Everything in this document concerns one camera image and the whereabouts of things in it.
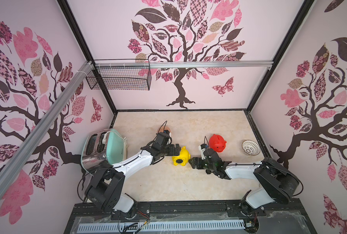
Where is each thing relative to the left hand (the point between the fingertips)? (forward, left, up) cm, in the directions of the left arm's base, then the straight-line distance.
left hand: (175, 151), depth 88 cm
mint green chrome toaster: (-4, +38, +13) cm, 41 cm away
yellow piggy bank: (-5, -4, +1) cm, 7 cm away
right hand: (-3, -11, -5) cm, 13 cm away
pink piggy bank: (+25, +7, -9) cm, 28 cm away
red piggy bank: (+5, -27, +1) cm, 27 cm away
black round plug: (-10, -20, -8) cm, 24 cm away
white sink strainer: (+5, -51, -6) cm, 51 cm away
